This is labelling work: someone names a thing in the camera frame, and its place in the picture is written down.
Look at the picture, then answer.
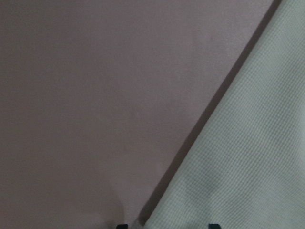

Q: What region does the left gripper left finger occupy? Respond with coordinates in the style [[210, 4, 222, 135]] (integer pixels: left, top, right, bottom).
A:
[[116, 224, 128, 229]]

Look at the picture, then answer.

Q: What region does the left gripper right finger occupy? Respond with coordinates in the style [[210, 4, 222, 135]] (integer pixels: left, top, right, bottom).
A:
[[208, 224, 220, 229]]

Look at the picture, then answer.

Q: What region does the olive green long-sleeve shirt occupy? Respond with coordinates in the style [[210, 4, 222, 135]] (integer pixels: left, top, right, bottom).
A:
[[145, 0, 305, 229]]

